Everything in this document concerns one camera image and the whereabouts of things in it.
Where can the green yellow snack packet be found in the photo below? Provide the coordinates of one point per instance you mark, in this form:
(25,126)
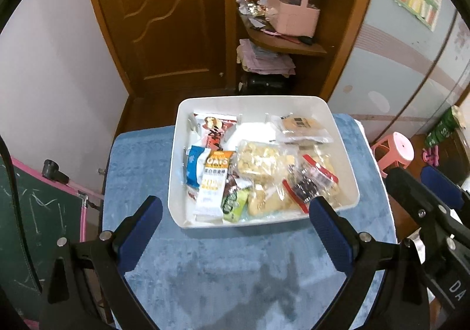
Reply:
(235,205)

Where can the small pink object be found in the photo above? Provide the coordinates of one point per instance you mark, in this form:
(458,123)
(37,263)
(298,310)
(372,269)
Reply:
(429,157)

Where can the white orange bar packet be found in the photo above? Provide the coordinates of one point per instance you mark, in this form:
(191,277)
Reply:
(213,187)

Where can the pink plastic stool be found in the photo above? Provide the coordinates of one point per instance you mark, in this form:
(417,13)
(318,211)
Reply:
(393,150)

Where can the pile of shiny wrappers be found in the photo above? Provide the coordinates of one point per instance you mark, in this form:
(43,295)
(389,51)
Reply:
(251,5)

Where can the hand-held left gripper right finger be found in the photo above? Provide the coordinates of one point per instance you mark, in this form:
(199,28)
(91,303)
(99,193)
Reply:
(328,234)

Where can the brown wooden shelf cabinet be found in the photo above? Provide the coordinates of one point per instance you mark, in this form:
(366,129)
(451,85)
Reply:
(349,21)

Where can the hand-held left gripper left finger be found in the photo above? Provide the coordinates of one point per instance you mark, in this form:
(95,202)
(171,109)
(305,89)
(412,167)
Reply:
(141,234)

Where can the green bag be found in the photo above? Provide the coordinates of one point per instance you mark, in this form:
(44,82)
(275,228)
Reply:
(440,130)

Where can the large clear biscuit packet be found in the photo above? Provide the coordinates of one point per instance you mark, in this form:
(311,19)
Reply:
(264,201)

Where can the stack of folded pink cloths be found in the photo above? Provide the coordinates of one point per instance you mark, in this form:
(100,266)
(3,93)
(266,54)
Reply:
(264,58)

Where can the pink-framed green chalkboard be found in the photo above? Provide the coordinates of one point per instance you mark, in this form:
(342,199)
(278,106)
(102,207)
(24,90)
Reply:
(25,227)

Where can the red white snack packet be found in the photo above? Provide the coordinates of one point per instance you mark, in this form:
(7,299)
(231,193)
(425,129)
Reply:
(214,128)

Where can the dark wooden board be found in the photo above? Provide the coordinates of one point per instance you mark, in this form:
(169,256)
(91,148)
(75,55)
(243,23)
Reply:
(453,157)

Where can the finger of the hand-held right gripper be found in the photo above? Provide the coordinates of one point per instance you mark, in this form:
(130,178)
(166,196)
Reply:
(440,183)
(407,190)

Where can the dark-labelled orange cracker packet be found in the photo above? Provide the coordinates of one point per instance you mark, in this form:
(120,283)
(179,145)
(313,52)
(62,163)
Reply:
(301,126)

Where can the white plastic bin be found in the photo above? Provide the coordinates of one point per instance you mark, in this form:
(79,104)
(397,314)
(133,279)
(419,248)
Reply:
(345,154)

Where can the black bag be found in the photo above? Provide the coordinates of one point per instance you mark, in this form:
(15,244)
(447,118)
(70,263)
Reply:
(266,84)

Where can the pale sliding-door wardrobe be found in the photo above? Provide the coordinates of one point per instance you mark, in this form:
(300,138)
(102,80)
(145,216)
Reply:
(396,69)

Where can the blue white candy packet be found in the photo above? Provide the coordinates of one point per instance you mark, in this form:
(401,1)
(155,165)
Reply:
(196,166)

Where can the brown wooden door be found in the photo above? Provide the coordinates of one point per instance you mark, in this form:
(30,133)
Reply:
(165,21)

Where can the black easel knob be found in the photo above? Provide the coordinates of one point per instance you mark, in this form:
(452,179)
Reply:
(54,170)

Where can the clear red-trimmed snack packet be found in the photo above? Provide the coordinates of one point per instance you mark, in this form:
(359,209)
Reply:
(308,187)

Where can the blue fluffy towel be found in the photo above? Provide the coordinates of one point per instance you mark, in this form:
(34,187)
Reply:
(220,271)

